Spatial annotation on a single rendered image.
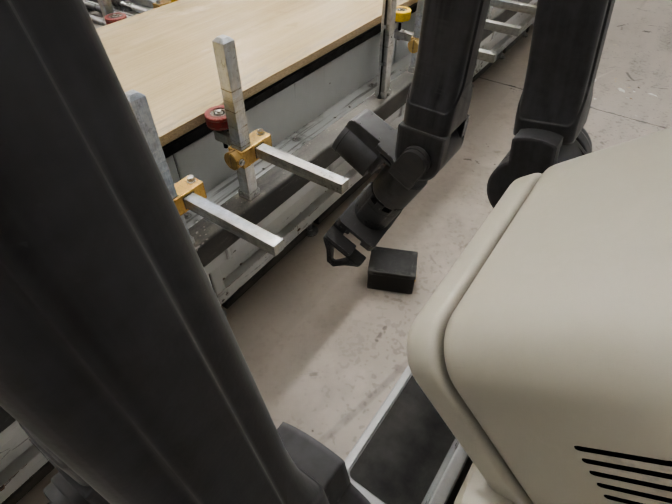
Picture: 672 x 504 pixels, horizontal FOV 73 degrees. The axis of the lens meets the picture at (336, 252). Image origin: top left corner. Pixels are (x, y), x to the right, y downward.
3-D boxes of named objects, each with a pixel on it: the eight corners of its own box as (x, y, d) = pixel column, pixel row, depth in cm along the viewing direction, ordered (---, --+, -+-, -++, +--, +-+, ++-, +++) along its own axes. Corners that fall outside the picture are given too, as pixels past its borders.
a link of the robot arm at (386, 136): (431, 166, 50) (463, 131, 55) (354, 95, 50) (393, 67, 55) (381, 220, 59) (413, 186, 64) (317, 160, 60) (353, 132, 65)
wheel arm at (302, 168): (348, 190, 113) (349, 176, 110) (341, 197, 111) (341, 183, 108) (224, 137, 130) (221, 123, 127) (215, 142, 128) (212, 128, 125)
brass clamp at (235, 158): (274, 150, 126) (272, 134, 122) (240, 174, 118) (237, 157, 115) (258, 143, 128) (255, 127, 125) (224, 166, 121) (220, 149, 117)
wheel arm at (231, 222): (285, 251, 99) (283, 236, 96) (275, 260, 97) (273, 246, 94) (155, 181, 117) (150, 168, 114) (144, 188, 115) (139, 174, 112)
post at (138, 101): (198, 261, 121) (144, 91, 87) (188, 269, 119) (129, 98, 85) (189, 256, 122) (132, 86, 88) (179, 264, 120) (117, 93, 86)
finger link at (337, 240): (306, 258, 70) (328, 229, 63) (329, 231, 74) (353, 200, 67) (340, 286, 70) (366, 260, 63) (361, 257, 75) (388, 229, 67)
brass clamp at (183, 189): (209, 198, 112) (204, 182, 108) (166, 228, 104) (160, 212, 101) (191, 189, 115) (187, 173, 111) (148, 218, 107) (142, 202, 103)
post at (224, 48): (260, 204, 133) (233, 35, 99) (252, 211, 131) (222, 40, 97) (251, 200, 135) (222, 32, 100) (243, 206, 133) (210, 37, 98)
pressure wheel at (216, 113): (210, 156, 127) (202, 118, 119) (213, 140, 132) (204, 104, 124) (239, 154, 127) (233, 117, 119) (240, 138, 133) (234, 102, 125)
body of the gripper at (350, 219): (333, 225, 65) (354, 197, 59) (366, 187, 71) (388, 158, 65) (368, 254, 65) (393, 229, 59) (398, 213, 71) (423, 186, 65)
